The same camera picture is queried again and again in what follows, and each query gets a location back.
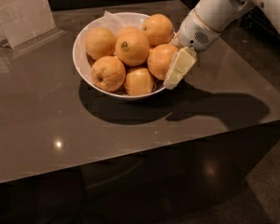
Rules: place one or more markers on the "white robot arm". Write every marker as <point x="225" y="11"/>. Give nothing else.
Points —
<point x="220" y="13"/>

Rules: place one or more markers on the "orange centre with stem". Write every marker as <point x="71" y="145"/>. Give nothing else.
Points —
<point x="132" y="48"/>

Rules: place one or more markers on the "clear plastic wrap in bowl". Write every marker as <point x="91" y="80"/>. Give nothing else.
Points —
<point x="113" y="22"/>

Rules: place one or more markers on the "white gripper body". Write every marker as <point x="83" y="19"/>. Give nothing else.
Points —
<point x="194" y="34"/>

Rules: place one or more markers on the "acrylic sign holder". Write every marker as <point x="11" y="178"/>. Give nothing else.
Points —
<point x="26" y="23"/>

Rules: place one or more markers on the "white yellow-padded gripper finger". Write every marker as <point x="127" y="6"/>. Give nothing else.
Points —
<point x="181" y="63"/>
<point x="175" y="42"/>

